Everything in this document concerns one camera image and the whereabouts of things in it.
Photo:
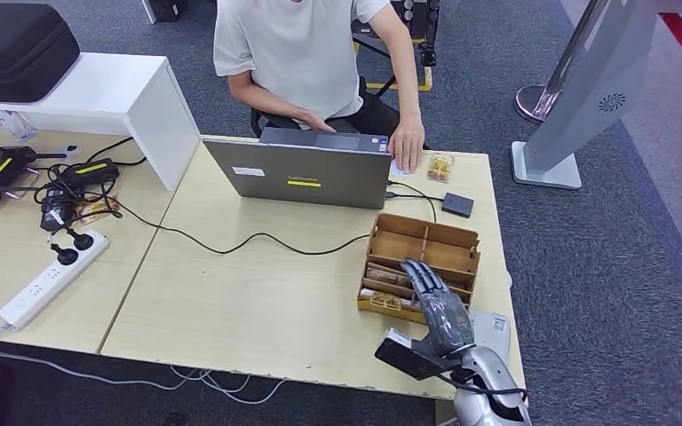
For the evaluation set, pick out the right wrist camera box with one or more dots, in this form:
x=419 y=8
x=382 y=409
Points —
x=406 y=355

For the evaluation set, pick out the brown patterned key card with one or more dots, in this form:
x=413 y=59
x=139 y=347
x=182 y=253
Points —
x=385 y=276

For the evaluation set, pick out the black equipment box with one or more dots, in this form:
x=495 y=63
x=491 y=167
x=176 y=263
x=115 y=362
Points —
x=164 y=9

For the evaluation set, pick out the clear plastic bag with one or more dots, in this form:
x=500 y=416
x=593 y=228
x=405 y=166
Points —
x=16 y=124

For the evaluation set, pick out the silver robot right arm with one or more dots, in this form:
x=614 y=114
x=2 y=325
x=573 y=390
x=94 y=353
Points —
x=488 y=388

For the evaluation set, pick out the person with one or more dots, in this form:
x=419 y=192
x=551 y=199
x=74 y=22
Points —
x=294 y=53

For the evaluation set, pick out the gold printed packet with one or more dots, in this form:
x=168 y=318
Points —
x=97 y=210

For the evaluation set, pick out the small white dongle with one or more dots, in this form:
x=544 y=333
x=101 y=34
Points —
x=71 y=150

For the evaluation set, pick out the person's left hand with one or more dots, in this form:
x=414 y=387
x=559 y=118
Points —
x=407 y=144

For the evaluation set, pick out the person's left forearm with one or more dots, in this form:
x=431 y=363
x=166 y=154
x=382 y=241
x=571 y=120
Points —
x=407 y=88

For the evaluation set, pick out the grey card reader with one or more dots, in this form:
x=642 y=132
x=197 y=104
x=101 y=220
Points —
x=494 y=332

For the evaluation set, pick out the gold printed key card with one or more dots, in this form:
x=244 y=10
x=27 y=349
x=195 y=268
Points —
x=386 y=301

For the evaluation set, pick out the clear packet of gold cards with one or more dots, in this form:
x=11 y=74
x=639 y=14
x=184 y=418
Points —
x=440 y=168

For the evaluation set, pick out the white desk shelf riser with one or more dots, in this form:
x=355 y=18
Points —
x=111 y=88

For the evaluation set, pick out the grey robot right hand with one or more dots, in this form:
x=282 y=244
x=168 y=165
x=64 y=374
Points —
x=444 y=317

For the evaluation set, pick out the grey kiosk stand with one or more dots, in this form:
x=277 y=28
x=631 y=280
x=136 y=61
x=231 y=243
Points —
x=594 y=88

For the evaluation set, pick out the white power strip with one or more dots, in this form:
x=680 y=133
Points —
x=50 y=281

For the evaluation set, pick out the person's right hand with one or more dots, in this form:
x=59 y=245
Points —
x=317 y=122

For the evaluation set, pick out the white key card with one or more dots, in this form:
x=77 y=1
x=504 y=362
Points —
x=369 y=293

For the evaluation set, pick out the chrome stanchion post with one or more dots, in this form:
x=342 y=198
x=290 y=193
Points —
x=534 y=104

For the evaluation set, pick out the black adapter with yellow sticker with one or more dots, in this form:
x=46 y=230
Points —
x=90 y=170

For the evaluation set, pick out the grey laptop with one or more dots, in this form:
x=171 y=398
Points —
x=311 y=175

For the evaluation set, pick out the black case with yellow strip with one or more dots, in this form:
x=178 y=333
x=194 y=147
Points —
x=17 y=53

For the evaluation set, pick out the black round plug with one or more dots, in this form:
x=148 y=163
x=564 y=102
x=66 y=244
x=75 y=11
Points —
x=67 y=255
x=83 y=240

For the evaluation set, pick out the small black square box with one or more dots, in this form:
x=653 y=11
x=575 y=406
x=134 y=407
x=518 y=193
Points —
x=457 y=205

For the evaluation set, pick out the black power adapter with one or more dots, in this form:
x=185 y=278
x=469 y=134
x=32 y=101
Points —
x=55 y=209

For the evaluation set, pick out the person's right forearm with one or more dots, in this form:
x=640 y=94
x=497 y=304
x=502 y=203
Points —
x=267 y=100

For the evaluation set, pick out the wooden card organizer box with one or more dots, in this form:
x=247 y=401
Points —
x=429 y=247

